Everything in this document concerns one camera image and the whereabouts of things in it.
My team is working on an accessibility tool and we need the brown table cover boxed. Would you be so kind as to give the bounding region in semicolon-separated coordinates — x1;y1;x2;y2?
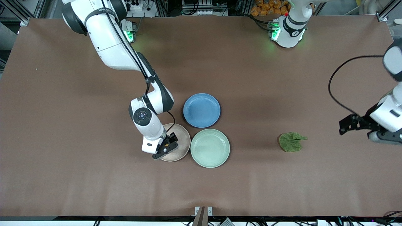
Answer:
0;15;402;218

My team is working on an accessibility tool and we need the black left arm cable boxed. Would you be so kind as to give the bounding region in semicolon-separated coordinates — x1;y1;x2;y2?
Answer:
328;55;385;120

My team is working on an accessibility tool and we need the light green plate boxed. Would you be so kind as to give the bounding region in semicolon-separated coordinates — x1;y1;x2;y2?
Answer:
190;129;231;168

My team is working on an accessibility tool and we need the black base cable bundle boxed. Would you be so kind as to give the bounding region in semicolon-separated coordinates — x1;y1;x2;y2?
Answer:
248;14;272;32

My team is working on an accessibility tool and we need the green lettuce leaf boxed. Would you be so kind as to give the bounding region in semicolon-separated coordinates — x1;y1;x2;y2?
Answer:
279;132;308;153

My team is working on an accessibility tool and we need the blue plate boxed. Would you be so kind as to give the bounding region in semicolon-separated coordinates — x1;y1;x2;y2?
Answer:
183;93;221;128

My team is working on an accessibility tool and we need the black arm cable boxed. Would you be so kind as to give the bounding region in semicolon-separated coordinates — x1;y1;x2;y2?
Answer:
100;0;176;134
328;55;385;120

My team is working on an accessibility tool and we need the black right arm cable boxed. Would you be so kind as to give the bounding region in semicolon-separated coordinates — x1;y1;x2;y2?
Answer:
100;0;176;134

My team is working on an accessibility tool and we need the white power strip with plugs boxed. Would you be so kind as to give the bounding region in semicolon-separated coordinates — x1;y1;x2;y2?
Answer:
127;1;145;12

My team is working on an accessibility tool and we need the beige plate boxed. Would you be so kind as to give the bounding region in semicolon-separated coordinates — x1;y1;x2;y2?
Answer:
160;123;191;162

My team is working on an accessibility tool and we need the brown post with white brackets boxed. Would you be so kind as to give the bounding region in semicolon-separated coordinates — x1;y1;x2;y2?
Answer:
192;206;213;226

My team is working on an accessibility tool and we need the bag of oranges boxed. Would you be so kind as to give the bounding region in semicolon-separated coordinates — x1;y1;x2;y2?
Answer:
251;0;291;17

